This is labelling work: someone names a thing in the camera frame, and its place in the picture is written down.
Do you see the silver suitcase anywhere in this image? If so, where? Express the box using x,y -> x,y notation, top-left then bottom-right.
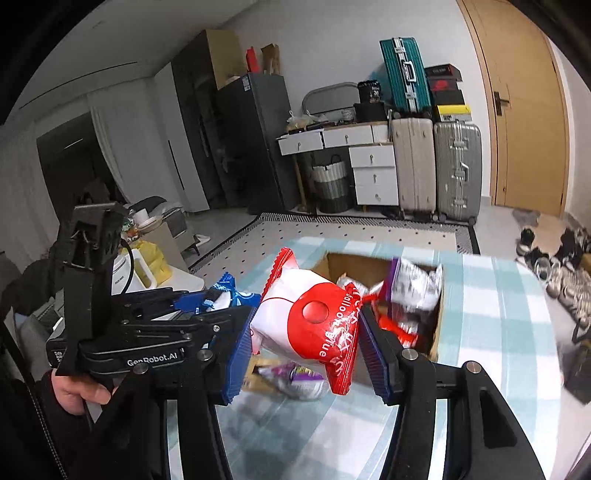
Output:
433,121 -> 483,225

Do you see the teal suitcase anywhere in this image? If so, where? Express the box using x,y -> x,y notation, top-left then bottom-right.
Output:
379,37 -> 432,116

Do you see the blue cookie packet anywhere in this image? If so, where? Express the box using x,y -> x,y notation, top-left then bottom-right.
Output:
203,272 -> 264,315

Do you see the red white snack bag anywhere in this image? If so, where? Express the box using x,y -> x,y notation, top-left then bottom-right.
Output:
249,247 -> 370,397

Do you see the white side table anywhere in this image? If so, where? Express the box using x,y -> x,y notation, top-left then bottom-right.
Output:
134,263 -> 206,296

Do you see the grey white laundry basket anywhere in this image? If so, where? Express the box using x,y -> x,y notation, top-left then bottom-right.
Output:
310,157 -> 350,214

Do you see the black floor bag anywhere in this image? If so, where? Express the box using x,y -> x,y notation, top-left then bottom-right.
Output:
566,342 -> 591,404

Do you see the purple silver snack packet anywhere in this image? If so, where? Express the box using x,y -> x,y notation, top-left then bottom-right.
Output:
388,257 -> 444,312

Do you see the white drawer cabinet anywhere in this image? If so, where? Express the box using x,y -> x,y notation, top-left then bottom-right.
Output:
348,144 -> 400,207

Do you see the wooden door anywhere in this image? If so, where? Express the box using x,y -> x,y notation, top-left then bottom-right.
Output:
457,0 -> 571,215

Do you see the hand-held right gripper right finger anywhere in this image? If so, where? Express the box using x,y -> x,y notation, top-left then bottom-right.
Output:
359,305 -> 548,480

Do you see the brown cardboard box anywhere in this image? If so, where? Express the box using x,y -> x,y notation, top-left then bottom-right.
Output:
307,251 -> 446,363

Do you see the black red box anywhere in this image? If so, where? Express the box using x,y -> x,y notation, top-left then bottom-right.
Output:
425,65 -> 462,107

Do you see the yellow black box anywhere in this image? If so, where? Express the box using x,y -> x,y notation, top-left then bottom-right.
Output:
434,105 -> 472,123

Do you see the white drawer desk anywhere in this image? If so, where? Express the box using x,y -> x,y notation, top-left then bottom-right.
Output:
278,121 -> 393,156

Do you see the dark grey refrigerator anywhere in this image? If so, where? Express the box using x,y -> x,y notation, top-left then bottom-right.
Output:
217,73 -> 301,215

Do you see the person's left forearm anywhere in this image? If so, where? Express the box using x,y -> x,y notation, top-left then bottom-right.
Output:
0,374 -> 88,480

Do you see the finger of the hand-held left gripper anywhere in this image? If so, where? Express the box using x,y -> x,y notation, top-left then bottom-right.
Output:
191,305 -> 256,355
111,286 -> 207,324

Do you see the white wardrobe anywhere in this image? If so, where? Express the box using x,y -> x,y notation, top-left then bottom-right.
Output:
152,62 -> 211,213

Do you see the beige suitcase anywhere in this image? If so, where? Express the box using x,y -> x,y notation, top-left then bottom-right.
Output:
390,117 -> 437,221

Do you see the black round tub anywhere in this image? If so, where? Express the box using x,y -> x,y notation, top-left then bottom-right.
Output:
358,80 -> 386,104

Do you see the scattered shoes pile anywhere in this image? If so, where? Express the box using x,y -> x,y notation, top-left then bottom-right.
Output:
515,226 -> 591,329

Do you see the brown paper bag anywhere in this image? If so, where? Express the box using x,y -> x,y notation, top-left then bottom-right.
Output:
261,44 -> 281,75

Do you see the pink silver snack packet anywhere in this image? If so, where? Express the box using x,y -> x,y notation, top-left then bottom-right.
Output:
256,362 -> 328,401

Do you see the yellow plastic bag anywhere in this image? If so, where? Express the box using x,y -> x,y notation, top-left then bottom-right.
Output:
131,231 -> 174,289

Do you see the person's left hand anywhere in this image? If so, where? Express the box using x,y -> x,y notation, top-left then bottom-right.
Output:
51,370 -> 119,416

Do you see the tall dark cabinet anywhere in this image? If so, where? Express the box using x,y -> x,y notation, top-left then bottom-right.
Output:
171,30 -> 245,213

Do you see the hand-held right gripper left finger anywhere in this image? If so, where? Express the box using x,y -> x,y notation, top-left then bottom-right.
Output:
79,308 -> 258,480

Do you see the white curtain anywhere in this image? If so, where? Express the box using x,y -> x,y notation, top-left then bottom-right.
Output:
88,90 -> 160,206

